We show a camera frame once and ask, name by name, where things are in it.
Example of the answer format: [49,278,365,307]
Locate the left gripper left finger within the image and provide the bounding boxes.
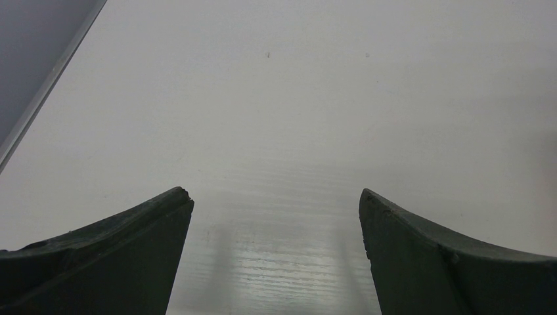
[1,187,194,314]

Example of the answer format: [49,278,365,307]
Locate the left aluminium side rail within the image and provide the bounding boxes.
[1,1,106,168]

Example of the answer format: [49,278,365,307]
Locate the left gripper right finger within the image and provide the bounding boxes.
[359,189,556,314]

